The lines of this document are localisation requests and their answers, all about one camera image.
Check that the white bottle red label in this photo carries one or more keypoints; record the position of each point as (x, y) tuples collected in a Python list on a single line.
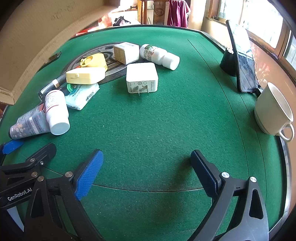
[(56, 113)]

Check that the white power adapter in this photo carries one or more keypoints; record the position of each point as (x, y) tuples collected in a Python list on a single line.
[(141, 74)]

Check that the maroon cloth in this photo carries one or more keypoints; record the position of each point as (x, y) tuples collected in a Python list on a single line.
[(178, 11)]

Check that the black phone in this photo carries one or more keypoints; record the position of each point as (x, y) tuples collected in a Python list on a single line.
[(54, 57)]

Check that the black phone stand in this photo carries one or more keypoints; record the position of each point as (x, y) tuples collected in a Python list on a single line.
[(227, 63)]

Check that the wooden chair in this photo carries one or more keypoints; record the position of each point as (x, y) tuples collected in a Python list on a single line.
[(159, 11)]

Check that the smartphone on stand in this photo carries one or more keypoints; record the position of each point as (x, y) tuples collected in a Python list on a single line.
[(245, 69)]

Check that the tissue pack cartoon print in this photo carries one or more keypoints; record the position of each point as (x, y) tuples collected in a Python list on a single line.
[(81, 96)]

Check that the dark clothes pile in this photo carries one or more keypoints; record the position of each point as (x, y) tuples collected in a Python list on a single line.
[(121, 20)]

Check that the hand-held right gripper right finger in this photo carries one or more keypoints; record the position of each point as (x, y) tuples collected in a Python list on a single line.
[(203, 173)]

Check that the round table control panel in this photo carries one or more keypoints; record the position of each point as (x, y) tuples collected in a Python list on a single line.
[(111, 67)]

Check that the cardboard box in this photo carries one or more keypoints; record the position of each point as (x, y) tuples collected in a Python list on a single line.
[(8, 98)]

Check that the small white medicine box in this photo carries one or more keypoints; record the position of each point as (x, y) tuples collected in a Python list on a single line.
[(126, 52)]

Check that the wooden window frame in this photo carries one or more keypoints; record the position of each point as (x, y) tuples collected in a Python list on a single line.
[(284, 41)]

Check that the white cup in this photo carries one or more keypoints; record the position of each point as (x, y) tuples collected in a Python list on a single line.
[(270, 111)]

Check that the white bottle green label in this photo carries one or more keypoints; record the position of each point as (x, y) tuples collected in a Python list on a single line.
[(157, 55)]

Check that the pale yellow plastic case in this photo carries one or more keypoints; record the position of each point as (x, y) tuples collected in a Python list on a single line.
[(85, 75)]

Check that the grey floral hand cream tube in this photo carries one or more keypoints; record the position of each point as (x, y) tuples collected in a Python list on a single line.
[(27, 124)]

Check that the black slim tube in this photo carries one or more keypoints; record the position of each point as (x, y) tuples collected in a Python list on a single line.
[(49, 87)]

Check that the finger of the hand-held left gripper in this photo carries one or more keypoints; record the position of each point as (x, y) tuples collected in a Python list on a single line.
[(11, 146), (45, 153)]

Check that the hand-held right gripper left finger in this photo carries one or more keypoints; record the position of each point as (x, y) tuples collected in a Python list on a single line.
[(90, 176)]

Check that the yellow round case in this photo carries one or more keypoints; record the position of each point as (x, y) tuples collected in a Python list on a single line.
[(98, 60)]

